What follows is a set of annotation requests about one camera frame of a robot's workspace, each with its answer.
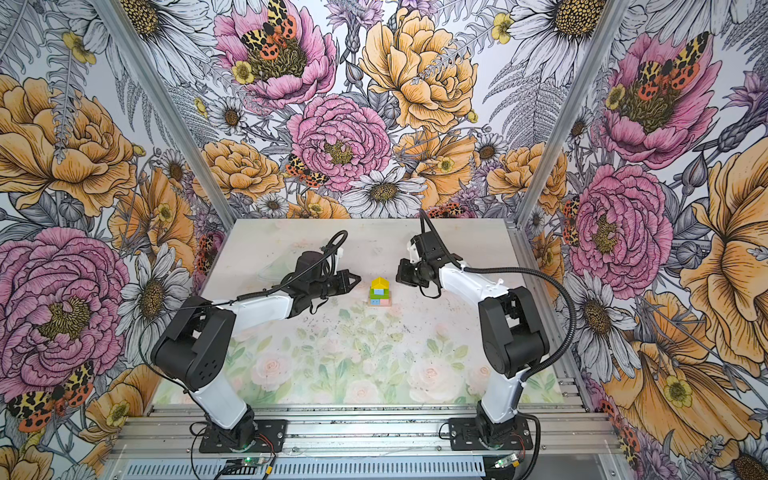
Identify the vented metal grille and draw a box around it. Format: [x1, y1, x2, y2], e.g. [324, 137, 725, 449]
[113, 456, 486, 479]

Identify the right corner aluminium post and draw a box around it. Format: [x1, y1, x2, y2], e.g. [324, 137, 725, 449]
[514, 0, 630, 230]

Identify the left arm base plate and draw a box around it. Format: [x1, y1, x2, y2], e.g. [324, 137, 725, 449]
[199, 419, 288, 454]

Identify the corner aluminium post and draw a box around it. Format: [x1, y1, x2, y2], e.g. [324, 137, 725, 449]
[514, 0, 630, 230]
[94, 1, 237, 232]

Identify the green wood block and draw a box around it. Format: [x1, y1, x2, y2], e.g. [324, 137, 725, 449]
[369, 289, 391, 304]

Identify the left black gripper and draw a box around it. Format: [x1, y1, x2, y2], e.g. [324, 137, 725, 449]
[310, 269, 361, 298]

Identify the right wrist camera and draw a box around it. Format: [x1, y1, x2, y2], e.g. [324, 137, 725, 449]
[407, 238, 421, 264]

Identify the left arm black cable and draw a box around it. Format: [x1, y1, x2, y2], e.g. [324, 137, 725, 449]
[137, 230, 349, 397]

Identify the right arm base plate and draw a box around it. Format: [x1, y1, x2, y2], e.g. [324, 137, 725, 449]
[448, 416, 534, 452]

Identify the aluminium rail frame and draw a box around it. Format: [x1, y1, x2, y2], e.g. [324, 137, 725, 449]
[111, 404, 620, 459]

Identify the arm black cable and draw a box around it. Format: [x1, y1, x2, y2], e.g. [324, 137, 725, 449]
[137, 230, 349, 397]
[418, 209, 577, 480]

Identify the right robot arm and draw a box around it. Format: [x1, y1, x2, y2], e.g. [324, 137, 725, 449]
[396, 231, 550, 451]

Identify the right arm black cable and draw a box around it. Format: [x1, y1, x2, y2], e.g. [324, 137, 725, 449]
[418, 209, 577, 480]

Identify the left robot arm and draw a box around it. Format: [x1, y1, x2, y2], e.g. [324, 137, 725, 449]
[150, 251, 361, 453]

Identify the left corner aluminium post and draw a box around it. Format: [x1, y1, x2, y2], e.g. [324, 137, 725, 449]
[94, 1, 237, 232]

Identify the yellow wood block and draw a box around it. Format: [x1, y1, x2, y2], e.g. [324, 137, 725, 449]
[371, 277, 390, 291]

